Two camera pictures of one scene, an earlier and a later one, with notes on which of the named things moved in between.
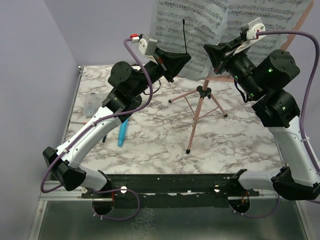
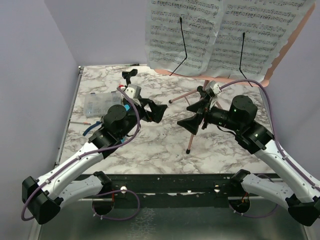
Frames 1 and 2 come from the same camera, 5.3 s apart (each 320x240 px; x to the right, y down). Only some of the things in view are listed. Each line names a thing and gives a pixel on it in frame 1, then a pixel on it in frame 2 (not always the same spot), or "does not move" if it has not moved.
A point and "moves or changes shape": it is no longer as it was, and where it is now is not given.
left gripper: x=171 y=63 → x=157 y=110
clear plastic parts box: x=92 y=102 does not move
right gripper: x=216 y=52 → x=202 y=108
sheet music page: x=205 y=23 moves or changes shape
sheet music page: x=276 y=15 does not move
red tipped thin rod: x=83 y=123 does not move
